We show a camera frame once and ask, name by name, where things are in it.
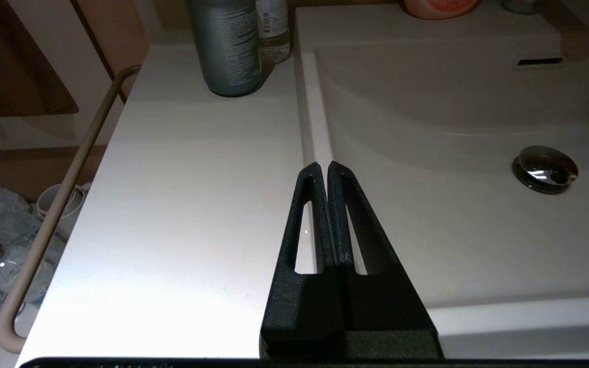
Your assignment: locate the dark green pump bottle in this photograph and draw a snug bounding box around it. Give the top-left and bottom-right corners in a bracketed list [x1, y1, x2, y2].
[186, 0, 263, 98]

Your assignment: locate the empty clear plastic bottle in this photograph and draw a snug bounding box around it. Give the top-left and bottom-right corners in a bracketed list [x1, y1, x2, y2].
[255, 0, 291, 64]

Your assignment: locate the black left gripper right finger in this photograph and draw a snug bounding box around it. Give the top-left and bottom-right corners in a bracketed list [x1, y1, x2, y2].
[327, 160, 443, 358]

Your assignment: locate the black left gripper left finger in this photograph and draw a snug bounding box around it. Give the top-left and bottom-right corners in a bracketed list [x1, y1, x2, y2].
[260, 162, 347, 358]

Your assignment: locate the chrome drain plug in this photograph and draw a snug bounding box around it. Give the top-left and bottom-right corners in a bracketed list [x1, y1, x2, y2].
[512, 146, 579, 195]

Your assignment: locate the white mug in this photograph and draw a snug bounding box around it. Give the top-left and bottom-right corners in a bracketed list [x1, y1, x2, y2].
[36, 181, 93, 241]

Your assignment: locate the white sink basin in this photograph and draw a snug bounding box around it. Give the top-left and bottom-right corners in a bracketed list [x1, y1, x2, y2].
[16, 0, 589, 361]

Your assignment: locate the beige towel rail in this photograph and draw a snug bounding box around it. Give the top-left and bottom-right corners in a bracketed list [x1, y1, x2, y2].
[0, 65, 143, 354]

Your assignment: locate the pink soap pump bottle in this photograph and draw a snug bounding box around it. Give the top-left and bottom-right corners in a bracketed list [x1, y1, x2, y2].
[403, 0, 479, 20]

